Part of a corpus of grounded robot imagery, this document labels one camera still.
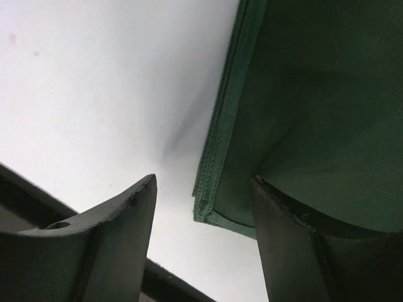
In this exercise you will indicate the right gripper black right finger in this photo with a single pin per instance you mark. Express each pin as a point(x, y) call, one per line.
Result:
point(309, 256)

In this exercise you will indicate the dark green cloth napkin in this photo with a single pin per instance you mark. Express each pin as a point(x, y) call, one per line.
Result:
point(310, 100)

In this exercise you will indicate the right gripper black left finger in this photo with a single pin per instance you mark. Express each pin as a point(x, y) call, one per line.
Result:
point(97, 255)

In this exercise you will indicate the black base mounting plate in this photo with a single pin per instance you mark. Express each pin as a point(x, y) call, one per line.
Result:
point(38, 209)

